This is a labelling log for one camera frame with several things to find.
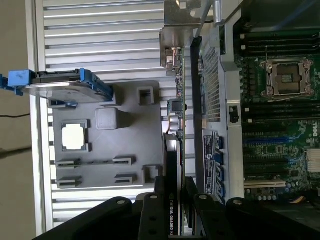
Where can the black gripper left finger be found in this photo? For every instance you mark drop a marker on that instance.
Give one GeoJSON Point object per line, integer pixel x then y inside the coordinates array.
{"type": "Point", "coordinates": [152, 217]}

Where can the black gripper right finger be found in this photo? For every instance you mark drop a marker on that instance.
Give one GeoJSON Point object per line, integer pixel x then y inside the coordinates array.
{"type": "Point", "coordinates": [210, 220]}

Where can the black Nvidia graphics card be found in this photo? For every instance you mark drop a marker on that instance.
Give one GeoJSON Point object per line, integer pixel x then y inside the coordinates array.
{"type": "Point", "coordinates": [172, 162]}

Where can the white expansion slot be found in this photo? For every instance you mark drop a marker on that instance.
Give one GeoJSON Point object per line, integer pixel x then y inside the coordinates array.
{"type": "Point", "coordinates": [265, 184]}

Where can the grey plastic parts rack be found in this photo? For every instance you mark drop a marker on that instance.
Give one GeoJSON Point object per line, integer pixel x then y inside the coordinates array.
{"type": "Point", "coordinates": [140, 130]}

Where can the green Dell motherboard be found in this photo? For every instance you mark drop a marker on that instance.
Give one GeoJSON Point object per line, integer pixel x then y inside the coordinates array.
{"type": "Point", "coordinates": [275, 160]}

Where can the blue expansion slot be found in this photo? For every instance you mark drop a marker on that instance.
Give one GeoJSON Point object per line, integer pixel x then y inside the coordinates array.
{"type": "Point", "coordinates": [270, 140]}

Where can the silver CPU chip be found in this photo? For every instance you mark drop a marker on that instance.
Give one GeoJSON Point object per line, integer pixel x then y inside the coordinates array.
{"type": "Point", "coordinates": [73, 137]}

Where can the silver chipset heatsink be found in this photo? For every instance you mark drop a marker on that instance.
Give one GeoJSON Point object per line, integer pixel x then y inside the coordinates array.
{"type": "Point", "coordinates": [313, 160]}

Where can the CPU socket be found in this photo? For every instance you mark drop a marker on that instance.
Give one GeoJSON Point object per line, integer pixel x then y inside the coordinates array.
{"type": "Point", "coordinates": [286, 78]}

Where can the hard disk in blue carrier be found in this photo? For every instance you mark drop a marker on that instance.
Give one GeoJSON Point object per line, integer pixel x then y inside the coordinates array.
{"type": "Point", "coordinates": [55, 88]}

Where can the open black PC case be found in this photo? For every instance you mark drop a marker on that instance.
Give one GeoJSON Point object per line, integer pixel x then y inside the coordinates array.
{"type": "Point", "coordinates": [228, 50]}

